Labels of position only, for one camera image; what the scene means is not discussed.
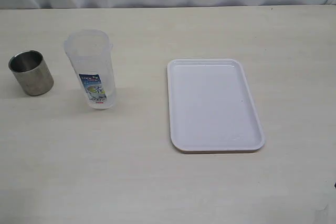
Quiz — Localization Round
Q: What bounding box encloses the white rectangular tray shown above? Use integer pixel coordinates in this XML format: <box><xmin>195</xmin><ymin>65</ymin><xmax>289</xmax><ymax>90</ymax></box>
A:
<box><xmin>167</xmin><ymin>59</ymin><xmax>265</xmax><ymax>153</ymax></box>

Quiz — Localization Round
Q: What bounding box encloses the clear plastic pitcher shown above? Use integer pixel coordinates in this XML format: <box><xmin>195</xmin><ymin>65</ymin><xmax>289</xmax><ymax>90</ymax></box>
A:
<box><xmin>64</xmin><ymin>29</ymin><xmax>116</xmax><ymax>110</ymax></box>

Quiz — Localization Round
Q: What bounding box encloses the stainless steel cup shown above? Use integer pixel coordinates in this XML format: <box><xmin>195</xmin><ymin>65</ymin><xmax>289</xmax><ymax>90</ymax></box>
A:
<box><xmin>8</xmin><ymin>50</ymin><xmax>54</xmax><ymax>96</ymax></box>

